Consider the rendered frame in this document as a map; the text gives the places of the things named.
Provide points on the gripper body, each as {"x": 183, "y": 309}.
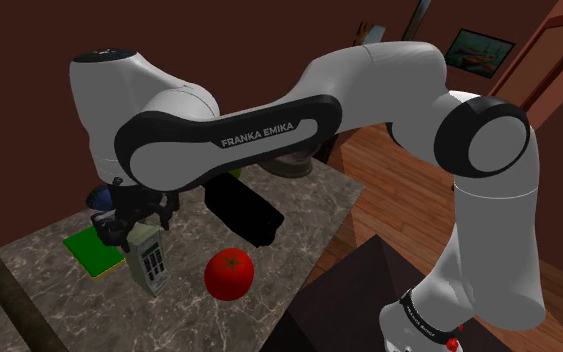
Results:
{"x": 134, "y": 202}

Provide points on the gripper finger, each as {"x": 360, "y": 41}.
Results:
{"x": 170, "y": 209}
{"x": 113, "y": 233}

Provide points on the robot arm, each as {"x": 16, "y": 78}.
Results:
{"x": 398, "y": 83}

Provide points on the green and yellow sponge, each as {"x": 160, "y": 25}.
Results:
{"x": 91, "y": 253}

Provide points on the blue round object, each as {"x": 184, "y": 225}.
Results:
{"x": 98, "y": 199}

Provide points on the grey remote control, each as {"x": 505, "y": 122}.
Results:
{"x": 152, "y": 263}

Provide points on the yellow-green object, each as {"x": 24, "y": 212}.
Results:
{"x": 235, "y": 172}

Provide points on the black box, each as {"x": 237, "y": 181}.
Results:
{"x": 249, "y": 214}

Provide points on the red tomato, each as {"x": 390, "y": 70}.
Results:
{"x": 229, "y": 274}

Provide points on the brown bowl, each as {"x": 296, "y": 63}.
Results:
{"x": 288, "y": 168}

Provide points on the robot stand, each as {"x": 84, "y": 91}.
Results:
{"x": 344, "y": 297}

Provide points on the brown door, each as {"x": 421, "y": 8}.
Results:
{"x": 554, "y": 53}

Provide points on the small wall picture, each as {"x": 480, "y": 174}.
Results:
{"x": 371, "y": 34}

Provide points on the teal wall picture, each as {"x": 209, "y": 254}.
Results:
{"x": 478, "y": 52}

